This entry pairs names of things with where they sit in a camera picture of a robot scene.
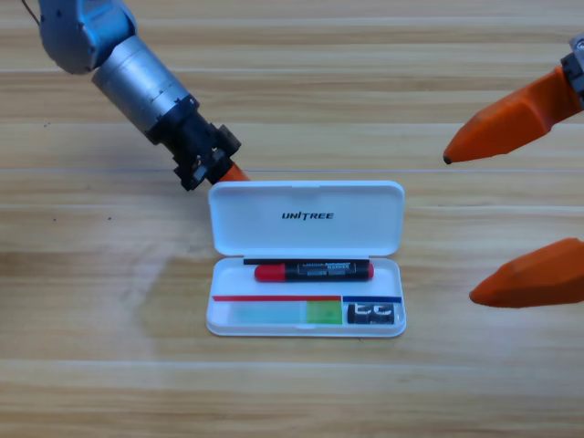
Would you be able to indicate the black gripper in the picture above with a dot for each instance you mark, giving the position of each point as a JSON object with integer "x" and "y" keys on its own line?
{"x": 576, "y": 68}
{"x": 196, "y": 146}

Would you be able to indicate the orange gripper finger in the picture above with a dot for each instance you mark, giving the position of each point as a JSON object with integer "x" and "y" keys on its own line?
{"x": 534, "y": 283}

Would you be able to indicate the red and black marker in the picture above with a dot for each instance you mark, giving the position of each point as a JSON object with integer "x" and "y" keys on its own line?
{"x": 315, "y": 271}

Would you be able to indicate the black eraser with white print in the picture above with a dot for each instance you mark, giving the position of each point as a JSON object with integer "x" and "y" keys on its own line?
{"x": 370, "y": 315}

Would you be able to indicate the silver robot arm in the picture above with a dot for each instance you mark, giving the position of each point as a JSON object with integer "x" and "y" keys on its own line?
{"x": 128, "y": 77}

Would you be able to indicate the white Unitree pencil case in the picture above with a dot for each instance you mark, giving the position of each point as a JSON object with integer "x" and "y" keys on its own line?
{"x": 305, "y": 237}

